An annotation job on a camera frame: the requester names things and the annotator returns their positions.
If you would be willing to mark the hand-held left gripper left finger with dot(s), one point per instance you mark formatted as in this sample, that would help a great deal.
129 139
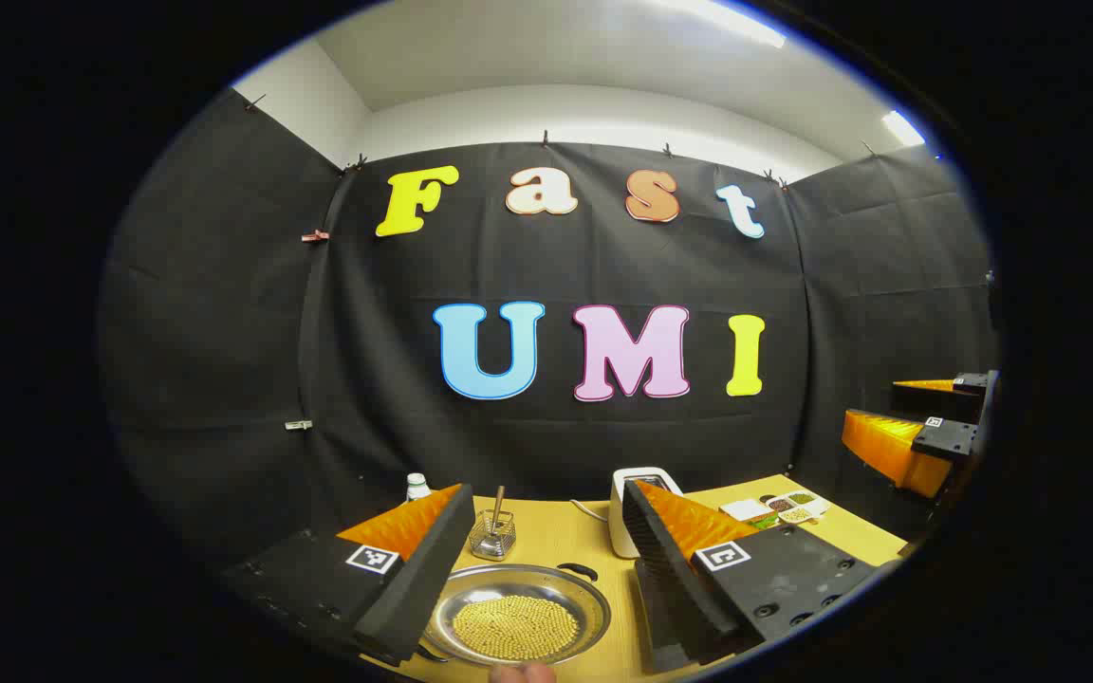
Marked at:
423 579

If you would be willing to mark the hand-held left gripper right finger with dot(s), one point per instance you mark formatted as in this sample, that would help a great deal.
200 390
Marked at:
670 598

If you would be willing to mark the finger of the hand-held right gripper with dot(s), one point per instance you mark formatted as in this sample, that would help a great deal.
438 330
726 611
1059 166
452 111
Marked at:
888 451
945 400

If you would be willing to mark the pile of yellow soybeans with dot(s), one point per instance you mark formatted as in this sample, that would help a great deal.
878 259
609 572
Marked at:
514 628

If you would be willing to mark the white bottle with green label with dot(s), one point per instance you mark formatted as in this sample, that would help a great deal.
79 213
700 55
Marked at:
417 489

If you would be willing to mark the white toaster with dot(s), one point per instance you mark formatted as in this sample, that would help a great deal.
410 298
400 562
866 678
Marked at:
620 512

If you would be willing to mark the white divided dish of beans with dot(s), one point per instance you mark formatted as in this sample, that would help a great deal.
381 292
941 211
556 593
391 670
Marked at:
798 507

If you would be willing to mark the white bread lettuce sandwich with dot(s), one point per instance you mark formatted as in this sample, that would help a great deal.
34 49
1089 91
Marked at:
746 509

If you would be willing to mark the ceiling light strip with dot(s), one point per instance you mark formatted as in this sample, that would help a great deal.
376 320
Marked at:
902 128

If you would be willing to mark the black backdrop cloth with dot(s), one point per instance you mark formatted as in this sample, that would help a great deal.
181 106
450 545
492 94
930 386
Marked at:
224 332

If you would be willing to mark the pink clip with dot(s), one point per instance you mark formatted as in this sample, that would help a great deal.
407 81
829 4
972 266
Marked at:
315 235

